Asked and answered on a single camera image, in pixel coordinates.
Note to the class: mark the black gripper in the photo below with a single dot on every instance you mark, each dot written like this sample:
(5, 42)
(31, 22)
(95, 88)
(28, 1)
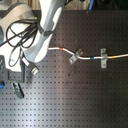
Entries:
(19, 77)

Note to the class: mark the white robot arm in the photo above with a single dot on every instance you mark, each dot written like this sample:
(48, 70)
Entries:
(24, 40)

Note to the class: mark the small metal cable clip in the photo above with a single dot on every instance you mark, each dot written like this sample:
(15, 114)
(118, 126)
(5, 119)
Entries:
(74, 57)

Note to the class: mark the tall metal cable clip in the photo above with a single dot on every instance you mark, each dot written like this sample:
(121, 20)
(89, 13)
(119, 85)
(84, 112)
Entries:
(103, 58)

